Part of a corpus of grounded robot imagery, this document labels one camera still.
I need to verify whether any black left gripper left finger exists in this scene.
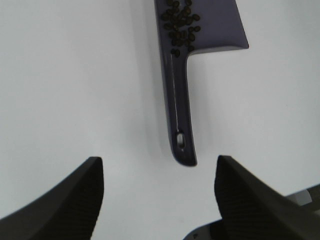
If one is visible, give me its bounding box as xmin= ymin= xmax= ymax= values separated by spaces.
xmin=0 ymin=157 xmax=104 ymax=240

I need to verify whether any pile of coffee beans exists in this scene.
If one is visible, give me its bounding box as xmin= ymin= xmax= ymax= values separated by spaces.
xmin=160 ymin=0 xmax=201 ymax=58

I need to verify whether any purple plastic dustpan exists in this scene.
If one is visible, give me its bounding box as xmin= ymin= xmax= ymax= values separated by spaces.
xmin=154 ymin=0 xmax=249 ymax=167

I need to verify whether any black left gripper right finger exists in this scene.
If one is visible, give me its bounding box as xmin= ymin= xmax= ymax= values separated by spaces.
xmin=214 ymin=155 xmax=320 ymax=240

